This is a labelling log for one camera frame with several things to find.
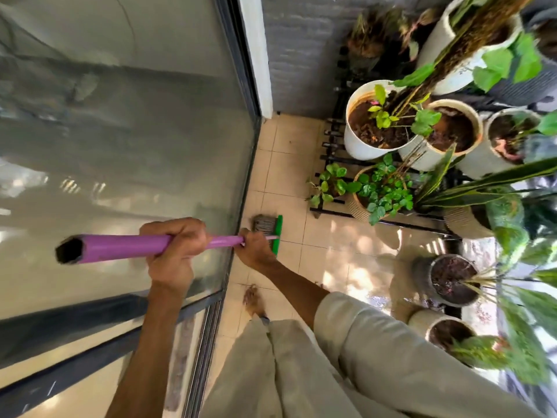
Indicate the person's right hand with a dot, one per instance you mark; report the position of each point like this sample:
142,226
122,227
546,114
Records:
256,255

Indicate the person's left hand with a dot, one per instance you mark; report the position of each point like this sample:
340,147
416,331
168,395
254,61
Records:
174,265

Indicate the person's right fingers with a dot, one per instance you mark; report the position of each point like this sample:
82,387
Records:
249,237

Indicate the person's left fingers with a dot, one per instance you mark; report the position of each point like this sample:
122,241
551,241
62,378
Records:
187,232

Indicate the person's right forearm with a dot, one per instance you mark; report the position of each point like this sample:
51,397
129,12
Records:
296,288

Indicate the person's left forearm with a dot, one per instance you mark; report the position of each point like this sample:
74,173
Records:
146,356

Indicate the person's bare foot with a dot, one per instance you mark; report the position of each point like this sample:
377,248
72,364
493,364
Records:
254,301

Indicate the black metal plant stand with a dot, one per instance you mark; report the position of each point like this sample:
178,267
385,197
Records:
335,161

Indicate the beige trousers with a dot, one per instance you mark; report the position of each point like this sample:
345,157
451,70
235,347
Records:
269,374

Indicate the woven pot with leafy plant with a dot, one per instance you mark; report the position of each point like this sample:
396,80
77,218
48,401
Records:
383,191

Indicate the wide white pot with seedlings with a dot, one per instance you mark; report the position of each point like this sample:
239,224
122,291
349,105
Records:
363,143

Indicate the grey pot with variegated plant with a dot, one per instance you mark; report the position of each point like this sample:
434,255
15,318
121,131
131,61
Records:
424,274

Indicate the white door jamb strip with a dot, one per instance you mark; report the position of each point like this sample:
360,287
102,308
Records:
256,52

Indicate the small white pot, variegated plant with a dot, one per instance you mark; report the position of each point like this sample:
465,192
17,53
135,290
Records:
420,319

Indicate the ribbed beige pot, snake plant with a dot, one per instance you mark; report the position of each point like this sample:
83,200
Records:
468,221

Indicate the dark pot with dry plant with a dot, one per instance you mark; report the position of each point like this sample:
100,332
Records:
370,43

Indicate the cream pot with soil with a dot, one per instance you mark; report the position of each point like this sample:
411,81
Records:
452,128

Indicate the white pot with pink sprout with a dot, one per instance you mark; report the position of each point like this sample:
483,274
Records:
478,158

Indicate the tall white pot with climber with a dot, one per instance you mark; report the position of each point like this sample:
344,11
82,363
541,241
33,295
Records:
439,39

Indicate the dark grey ribbed pot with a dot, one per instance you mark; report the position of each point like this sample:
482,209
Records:
522,89

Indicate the glass sliding door, dark frame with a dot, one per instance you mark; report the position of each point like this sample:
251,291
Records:
108,147

